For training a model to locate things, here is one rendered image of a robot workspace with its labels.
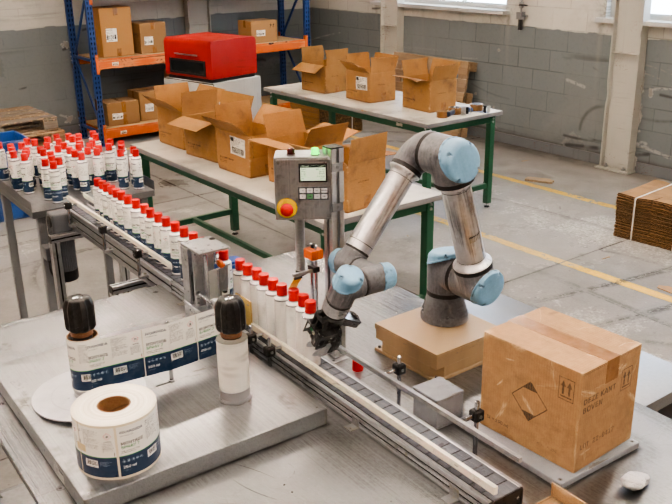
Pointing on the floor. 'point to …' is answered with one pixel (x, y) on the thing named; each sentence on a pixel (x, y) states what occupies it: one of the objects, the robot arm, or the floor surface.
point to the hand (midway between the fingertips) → (321, 351)
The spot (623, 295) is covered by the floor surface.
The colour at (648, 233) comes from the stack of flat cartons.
